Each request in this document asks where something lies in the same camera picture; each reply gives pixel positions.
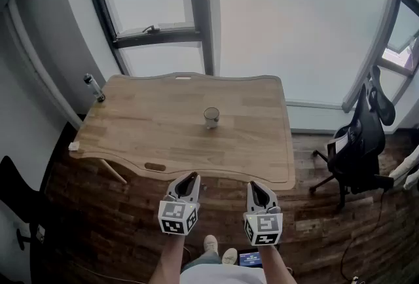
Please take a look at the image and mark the person's left white shoe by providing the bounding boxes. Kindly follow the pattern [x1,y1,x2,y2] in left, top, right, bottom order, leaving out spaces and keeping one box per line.
[203,234,219,254]

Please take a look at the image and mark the black metal stand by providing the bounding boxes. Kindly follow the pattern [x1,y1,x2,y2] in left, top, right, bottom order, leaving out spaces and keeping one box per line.
[0,154,50,284]

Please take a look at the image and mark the black floor cable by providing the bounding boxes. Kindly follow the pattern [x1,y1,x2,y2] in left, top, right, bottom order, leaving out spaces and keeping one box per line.
[338,189,387,280]

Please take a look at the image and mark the white sheet on chair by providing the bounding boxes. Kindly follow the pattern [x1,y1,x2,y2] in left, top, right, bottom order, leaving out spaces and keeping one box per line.
[327,135,350,159]

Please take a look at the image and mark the white table leg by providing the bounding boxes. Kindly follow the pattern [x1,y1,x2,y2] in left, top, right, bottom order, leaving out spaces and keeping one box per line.
[99,158,128,185]

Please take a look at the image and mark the black window frame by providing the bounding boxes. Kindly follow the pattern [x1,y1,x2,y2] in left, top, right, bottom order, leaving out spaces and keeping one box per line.
[81,0,217,77]

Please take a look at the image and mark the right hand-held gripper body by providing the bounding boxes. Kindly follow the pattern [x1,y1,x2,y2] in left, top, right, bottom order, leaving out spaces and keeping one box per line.
[242,205,284,247]

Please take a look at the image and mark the black office chair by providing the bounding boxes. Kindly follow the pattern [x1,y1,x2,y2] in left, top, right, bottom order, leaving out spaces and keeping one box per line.
[309,65,397,211]

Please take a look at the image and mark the clear water bottle black cap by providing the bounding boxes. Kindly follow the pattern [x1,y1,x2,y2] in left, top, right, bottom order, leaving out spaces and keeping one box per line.
[82,73,106,103]

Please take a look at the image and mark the clear glass cup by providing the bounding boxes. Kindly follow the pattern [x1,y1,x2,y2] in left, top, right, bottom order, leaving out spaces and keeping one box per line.
[203,107,221,130]

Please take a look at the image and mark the person's white shoe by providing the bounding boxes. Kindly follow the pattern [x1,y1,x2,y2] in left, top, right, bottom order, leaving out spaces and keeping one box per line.
[203,234,219,254]
[221,247,238,266]

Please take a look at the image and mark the person's right forearm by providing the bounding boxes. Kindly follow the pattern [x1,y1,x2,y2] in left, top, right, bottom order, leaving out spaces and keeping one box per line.
[260,243,299,284]

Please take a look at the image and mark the person's right white shoe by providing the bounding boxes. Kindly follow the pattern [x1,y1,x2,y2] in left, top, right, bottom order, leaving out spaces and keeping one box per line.
[221,247,238,266]

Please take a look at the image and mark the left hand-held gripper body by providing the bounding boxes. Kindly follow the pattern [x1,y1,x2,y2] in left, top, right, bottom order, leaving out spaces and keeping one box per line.
[158,194,201,237]

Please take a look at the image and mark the person's left forearm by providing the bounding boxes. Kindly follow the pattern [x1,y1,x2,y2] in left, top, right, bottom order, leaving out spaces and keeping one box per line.
[145,232,186,284]

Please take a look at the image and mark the person's blue jeans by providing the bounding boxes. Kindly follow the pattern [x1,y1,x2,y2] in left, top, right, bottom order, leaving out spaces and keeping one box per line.
[179,249,223,274]

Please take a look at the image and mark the person's white shirt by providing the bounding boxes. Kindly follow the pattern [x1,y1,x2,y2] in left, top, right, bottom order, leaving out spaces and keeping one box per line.
[179,264,268,284]

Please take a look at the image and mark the black phone with lit screen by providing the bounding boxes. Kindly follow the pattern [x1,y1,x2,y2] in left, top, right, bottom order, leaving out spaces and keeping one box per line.
[238,251,263,269]

